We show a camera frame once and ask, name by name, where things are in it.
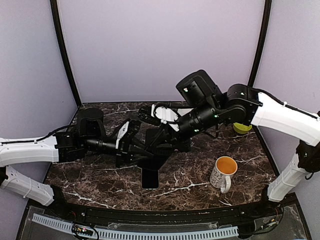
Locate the black phone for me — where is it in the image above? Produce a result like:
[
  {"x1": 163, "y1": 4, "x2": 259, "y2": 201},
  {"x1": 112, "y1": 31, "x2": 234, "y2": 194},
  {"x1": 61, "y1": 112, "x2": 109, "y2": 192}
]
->
[{"x1": 141, "y1": 168, "x2": 159, "y2": 189}]

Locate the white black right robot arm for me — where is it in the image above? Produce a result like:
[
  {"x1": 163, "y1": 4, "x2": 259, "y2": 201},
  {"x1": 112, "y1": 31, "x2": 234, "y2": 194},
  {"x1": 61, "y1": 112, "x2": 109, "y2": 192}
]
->
[{"x1": 151, "y1": 69, "x2": 320, "y2": 217}]

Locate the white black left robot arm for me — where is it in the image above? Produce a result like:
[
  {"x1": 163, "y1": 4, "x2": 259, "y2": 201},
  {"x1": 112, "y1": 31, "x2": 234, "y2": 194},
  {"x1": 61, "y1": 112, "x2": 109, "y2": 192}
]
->
[{"x1": 0, "y1": 108, "x2": 141, "y2": 218}]

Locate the white mug orange inside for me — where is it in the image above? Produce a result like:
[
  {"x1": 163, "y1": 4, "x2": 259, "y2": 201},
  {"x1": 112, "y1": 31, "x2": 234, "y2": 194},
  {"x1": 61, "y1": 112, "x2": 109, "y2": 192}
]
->
[{"x1": 209, "y1": 156, "x2": 238, "y2": 194}]

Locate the green bowl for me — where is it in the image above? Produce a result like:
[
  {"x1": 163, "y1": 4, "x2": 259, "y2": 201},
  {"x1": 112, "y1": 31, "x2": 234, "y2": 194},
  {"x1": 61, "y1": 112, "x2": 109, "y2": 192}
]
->
[{"x1": 233, "y1": 122, "x2": 252, "y2": 135}]

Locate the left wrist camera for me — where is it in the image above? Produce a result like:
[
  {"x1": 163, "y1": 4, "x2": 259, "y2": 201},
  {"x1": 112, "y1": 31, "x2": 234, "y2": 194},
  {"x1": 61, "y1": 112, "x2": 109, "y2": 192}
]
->
[{"x1": 115, "y1": 118, "x2": 141, "y2": 150}]

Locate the white slotted cable duct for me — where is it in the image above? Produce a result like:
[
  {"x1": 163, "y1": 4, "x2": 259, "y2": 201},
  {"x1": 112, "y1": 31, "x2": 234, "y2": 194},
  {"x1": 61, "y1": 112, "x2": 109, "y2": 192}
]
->
[{"x1": 31, "y1": 213, "x2": 239, "y2": 240}]

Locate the black front rail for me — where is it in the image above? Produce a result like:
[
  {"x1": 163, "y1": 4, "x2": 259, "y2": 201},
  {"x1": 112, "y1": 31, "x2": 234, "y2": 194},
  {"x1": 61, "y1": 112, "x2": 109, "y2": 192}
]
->
[{"x1": 24, "y1": 194, "x2": 298, "y2": 227}]

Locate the black right frame post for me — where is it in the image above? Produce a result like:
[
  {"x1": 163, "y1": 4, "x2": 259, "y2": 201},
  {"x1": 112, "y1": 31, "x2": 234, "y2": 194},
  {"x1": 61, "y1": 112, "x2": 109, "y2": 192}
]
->
[{"x1": 247, "y1": 0, "x2": 273, "y2": 87}]

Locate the black frame post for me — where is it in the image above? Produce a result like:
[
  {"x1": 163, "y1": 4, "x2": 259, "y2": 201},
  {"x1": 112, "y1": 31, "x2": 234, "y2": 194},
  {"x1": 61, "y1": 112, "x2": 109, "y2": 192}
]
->
[
  {"x1": 49, "y1": 0, "x2": 82, "y2": 108},
  {"x1": 247, "y1": 0, "x2": 273, "y2": 87}
]

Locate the black left frame post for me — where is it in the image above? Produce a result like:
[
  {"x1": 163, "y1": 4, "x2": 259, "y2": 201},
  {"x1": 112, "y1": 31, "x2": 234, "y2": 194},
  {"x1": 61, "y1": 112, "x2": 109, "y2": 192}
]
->
[{"x1": 49, "y1": 0, "x2": 82, "y2": 108}]

